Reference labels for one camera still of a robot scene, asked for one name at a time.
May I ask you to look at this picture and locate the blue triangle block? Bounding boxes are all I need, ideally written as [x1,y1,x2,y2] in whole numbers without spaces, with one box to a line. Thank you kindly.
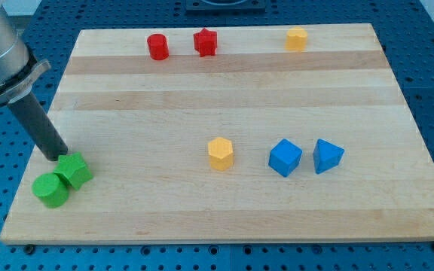
[313,139,345,174]

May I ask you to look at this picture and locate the yellow hexagon block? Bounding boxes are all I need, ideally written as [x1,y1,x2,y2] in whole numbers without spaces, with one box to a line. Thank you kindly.
[207,137,234,171]

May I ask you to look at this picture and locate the yellow heart block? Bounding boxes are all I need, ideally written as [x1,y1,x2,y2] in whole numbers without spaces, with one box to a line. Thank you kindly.
[285,26,308,51]

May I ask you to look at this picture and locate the wooden board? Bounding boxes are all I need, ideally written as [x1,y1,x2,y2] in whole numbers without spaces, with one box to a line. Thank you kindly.
[0,23,434,245]

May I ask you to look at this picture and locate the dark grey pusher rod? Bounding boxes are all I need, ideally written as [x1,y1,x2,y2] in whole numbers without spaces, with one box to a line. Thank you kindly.
[8,92,69,161]

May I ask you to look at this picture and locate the green cylinder block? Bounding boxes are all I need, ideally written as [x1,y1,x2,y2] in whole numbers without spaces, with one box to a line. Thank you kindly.
[32,172,69,209]

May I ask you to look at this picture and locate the blue cube block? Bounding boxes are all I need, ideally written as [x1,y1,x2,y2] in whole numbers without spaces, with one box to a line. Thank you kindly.
[268,139,303,178]

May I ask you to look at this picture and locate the green star block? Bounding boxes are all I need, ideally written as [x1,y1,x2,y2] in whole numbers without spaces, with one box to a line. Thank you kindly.
[53,152,93,190]

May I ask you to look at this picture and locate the red cylinder block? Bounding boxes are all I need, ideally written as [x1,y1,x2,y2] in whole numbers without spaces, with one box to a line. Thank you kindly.
[147,33,170,60]

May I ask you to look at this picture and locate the red star block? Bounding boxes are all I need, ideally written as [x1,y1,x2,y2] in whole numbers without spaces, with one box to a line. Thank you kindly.
[193,28,218,57]

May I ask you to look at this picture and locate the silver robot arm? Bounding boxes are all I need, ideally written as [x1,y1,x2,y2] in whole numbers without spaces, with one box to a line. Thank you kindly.
[0,1,50,106]

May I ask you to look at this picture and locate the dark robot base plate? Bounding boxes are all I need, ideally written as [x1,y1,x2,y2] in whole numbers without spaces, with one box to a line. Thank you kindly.
[184,0,267,12]

